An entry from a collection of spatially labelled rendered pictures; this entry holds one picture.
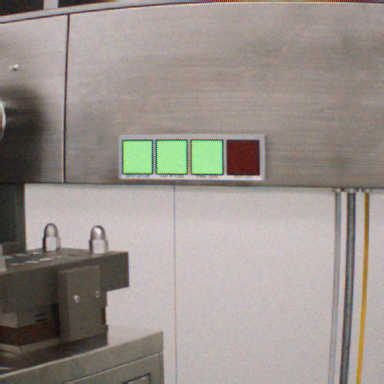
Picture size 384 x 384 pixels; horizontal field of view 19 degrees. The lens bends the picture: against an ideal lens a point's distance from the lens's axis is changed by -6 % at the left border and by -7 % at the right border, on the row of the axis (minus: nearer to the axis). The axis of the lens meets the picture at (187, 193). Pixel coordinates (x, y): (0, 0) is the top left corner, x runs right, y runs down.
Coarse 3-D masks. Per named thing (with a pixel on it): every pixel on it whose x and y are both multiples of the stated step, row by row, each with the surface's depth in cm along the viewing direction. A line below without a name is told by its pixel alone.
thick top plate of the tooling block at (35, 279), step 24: (24, 264) 171; (48, 264) 172; (72, 264) 176; (96, 264) 183; (120, 264) 191; (0, 288) 157; (24, 288) 163; (48, 288) 170; (120, 288) 191; (0, 312) 157
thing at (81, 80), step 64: (0, 64) 199; (64, 64) 193; (128, 64) 188; (192, 64) 183; (256, 64) 178; (320, 64) 173; (64, 128) 194; (128, 128) 188; (192, 128) 183; (256, 128) 179; (320, 128) 174
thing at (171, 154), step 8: (160, 144) 185; (168, 144) 184; (176, 144) 184; (184, 144) 183; (160, 152) 185; (168, 152) 184; (176, 152) 184; (184, 152) 183; (160, 160) 185; (168, 160) 184; (176, 160) 184; (184, 160) 183; (160, 168) 185; (168, 168) 185; (176, 168) 184; (184, 168) 183
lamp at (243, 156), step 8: (232, 144) 180; (240, 144) 179; (248, 144) 179; (256, 144) 178; (232, 152) 180; (240, 152) 179; (248, 152) 179; (256, 152) 178; (232, 160) 180; (240, 160) 179; (248, 160) 179; (256, 160) 178; (232, 168) 180; (240, 168) 179; (248, 168) 179; (256, 168) 178
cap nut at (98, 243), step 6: (96, 228) 190; (102, 228) 190; (96, 234) 190; (102, 234) 190; (90, 240) 190; (96, 240) 190; (102, 240) 190; (90, 246) 190; (96, 246) 189; (102, 246) 190; (90, 252) 190; (96, 252) 189; (102, 252) 189; (108, 252) 190
